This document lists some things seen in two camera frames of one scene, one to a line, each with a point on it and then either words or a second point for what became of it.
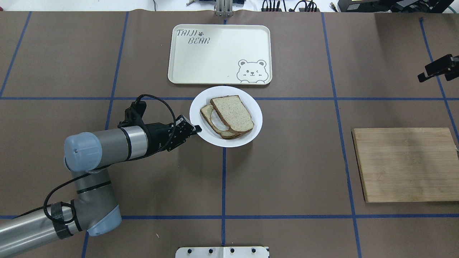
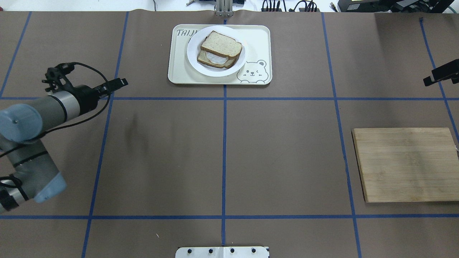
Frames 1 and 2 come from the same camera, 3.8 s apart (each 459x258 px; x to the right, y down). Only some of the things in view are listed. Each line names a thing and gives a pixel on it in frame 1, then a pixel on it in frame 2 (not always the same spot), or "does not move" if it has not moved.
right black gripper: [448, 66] → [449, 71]
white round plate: [209, 136] → [194, 48]
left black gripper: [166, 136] → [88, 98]
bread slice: [235, 114] → [218, 43]
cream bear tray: [218, 54] does not move
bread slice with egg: [216, 124] → [212, 60]
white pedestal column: [222, 252] does not move
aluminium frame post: [224, 8] does not move
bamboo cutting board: [407, 164] does not move
